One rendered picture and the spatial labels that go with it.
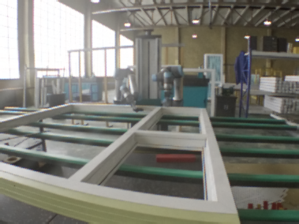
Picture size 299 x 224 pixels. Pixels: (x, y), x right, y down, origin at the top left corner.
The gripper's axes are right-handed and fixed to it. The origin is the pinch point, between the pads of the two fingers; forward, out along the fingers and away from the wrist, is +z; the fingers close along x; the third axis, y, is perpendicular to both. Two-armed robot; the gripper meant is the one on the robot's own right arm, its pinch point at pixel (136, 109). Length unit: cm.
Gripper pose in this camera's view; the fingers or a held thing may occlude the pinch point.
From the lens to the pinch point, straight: 175.6
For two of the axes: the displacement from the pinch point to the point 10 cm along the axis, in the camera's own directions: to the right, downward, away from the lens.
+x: 1.8, 5.1, 8.4
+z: 4.6, 7.1, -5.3
